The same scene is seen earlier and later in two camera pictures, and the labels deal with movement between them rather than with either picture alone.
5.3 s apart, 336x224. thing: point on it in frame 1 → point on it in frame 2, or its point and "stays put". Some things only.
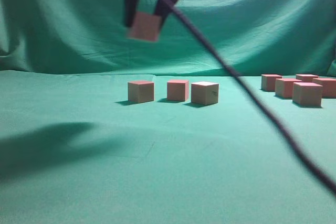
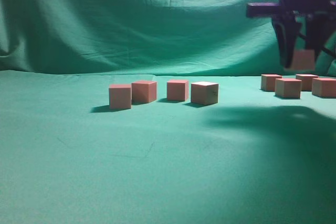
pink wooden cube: [205, 93] stays put
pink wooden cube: [328, 86] stays put
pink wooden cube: [307, 94] → [303, 59]
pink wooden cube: [140, 91] stays put
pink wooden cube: [178, 90] stays put
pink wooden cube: [146, 27] → [119, 96]
